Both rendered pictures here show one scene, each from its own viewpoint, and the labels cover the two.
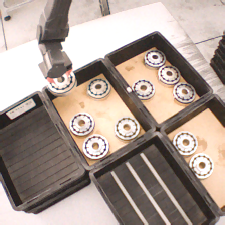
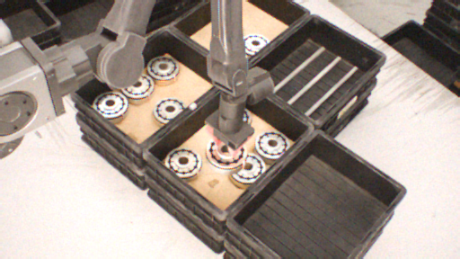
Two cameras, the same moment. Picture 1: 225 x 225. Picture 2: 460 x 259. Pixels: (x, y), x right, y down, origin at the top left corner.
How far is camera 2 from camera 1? 1.29 m
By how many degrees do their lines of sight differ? 54
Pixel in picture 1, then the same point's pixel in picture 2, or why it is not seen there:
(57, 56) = (256, 71)
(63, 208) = not seen: hidden behind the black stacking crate
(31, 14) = not seen: outside the picture
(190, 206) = (301, 54)
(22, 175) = (349, 229)
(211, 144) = not seen: hidden behind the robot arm
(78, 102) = (209, 189)
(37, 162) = (321, 214)
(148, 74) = (137, 114)
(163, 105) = (185, 92)
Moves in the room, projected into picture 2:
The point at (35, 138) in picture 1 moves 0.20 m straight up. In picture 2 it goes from (288, 229) to (301, 189)
